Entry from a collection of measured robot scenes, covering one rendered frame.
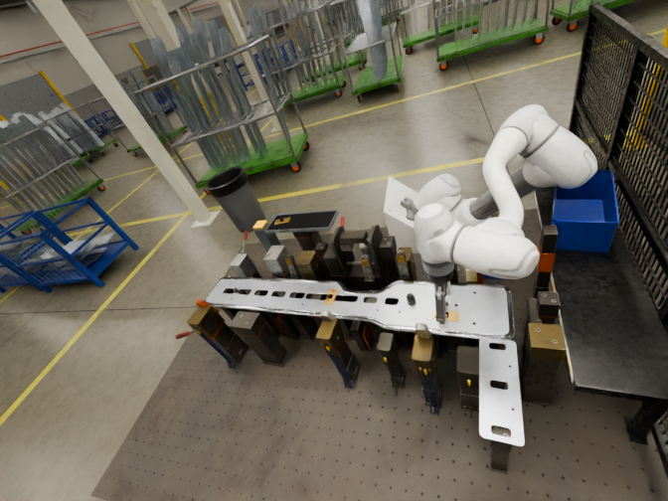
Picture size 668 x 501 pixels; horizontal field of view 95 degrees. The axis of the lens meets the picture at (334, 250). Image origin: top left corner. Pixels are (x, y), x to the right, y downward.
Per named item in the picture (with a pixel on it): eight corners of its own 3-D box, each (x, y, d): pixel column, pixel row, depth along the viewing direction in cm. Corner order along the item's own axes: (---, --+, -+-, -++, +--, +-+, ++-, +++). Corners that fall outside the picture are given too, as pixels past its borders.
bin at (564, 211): (549, 249, 110) (553, 221, 102) (552, 199, 127) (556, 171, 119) (609, 253, 101) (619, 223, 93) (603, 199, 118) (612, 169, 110)
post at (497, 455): (489, 470, 96) (489, 438, 78) (489, 452, 99) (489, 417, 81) (508, 475, 94) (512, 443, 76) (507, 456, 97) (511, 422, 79)
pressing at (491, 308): (198, 309, 154) (196, 307, 153) (223, 276, 169) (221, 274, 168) (515, 343, 93) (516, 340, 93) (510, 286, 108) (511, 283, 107)
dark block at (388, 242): (398, 308, 152) (379, 247, 126) (400, 297, 156) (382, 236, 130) (408, 309, 149) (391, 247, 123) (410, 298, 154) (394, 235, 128)
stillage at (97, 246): (48, 293, 455) (-18, 247, 397) (87, 255, 512) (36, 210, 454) (102, 287, 415) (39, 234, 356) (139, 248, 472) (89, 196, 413)
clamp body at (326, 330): (340, 388, 131) (311, 344, 110) (348, 362, 139) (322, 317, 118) (355, 391, 129) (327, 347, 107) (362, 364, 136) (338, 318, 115)
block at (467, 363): (460, 417, 109) (454, 380, 92) (461, 384, 117) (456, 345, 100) (482, 421, 106) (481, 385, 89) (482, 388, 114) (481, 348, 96)
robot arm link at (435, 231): (411, 258, 89) (453, 274, 80) (401, 217, 79) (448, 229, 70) (430, 236, 93) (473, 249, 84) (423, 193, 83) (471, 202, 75)
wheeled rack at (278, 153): (204, 199, 536) (131, 93, 427) (225, 171, 609) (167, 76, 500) (303, 173, 482) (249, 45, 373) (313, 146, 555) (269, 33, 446)
